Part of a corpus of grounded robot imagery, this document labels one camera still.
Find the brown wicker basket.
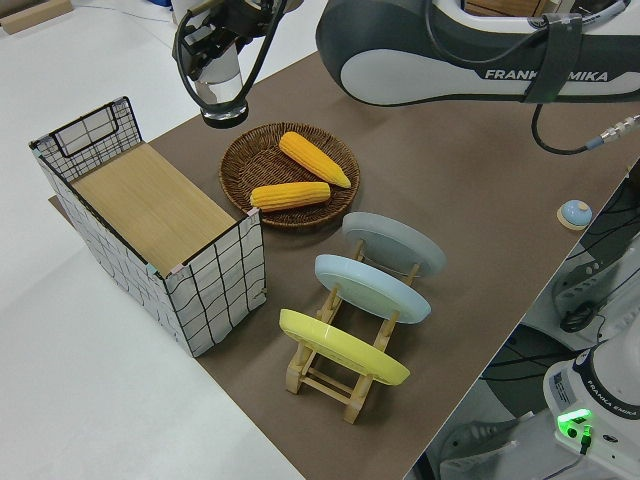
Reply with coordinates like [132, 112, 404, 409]
[219, 122, 362, 230]

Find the yellow plate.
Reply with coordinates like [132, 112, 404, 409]
[278, 308, 412, 386]

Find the large wooden box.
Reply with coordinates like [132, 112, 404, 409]
[462, 0, 551, 19]

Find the wooden plate rack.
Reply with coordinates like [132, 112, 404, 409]
[284, 239, 421, 425]

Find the wire basket with wooden shelf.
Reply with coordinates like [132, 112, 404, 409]
[28, 95, 267, 359]

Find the small blue bell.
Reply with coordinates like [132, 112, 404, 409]
[557, 199, 594, 231]

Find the yellow corn cob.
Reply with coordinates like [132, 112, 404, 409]
[249, 182, 332, 214]
[278, 131, 352, 190]

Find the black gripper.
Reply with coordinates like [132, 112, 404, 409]
[179, 0, 297, 80]

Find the brown table mat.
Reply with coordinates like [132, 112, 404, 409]
[47, 49, 640, 480]

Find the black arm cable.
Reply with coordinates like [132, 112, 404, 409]
[172, 0, 640, 155]

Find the light wooden plank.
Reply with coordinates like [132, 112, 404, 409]
[0, 0, 72, 35]

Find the black base cable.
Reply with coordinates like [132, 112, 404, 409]
[559, 174, 640, 336]

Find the grey plate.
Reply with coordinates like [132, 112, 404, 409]
[342, 211, 447, 279]

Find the light blue plate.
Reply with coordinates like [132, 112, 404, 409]
[314, 253, 433, 326]

